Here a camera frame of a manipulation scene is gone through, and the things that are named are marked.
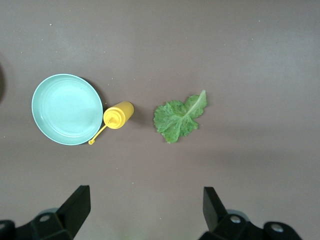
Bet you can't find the green plate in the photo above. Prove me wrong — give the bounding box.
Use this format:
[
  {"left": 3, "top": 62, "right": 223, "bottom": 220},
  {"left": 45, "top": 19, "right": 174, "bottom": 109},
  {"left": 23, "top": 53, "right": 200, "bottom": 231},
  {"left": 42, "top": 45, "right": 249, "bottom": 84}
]
[{"left": 31, "top": 73, "right": 104, "bottom": 146}]

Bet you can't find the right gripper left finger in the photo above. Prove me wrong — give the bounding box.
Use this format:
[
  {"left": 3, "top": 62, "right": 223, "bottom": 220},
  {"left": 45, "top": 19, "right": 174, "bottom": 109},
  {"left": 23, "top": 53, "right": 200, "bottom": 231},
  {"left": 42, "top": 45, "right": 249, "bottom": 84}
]
[{"left": 0, "top": 185, "right": 91, "bottom": 240}]

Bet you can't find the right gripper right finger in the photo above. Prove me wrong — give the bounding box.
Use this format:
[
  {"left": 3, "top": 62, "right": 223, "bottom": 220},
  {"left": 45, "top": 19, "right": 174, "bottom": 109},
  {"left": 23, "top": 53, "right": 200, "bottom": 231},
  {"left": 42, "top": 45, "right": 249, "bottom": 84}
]
[{"left": 199, "top": 186, "right": 303, "bottom": 240}]

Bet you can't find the green lettuce leaf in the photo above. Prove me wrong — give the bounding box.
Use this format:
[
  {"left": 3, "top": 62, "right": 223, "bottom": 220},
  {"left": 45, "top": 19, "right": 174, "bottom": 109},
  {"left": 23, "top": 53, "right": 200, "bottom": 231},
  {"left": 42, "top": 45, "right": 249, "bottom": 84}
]
[{"left": 153, "top": 89, "right": 208, "bottom": 145}]

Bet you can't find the yellow squeeze bottle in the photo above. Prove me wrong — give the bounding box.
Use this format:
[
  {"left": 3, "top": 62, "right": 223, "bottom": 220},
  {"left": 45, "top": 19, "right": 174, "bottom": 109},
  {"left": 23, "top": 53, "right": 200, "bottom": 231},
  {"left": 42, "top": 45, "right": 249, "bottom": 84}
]
[{"left": 88, "top": 100, "right": 135, "bottom": 146}]

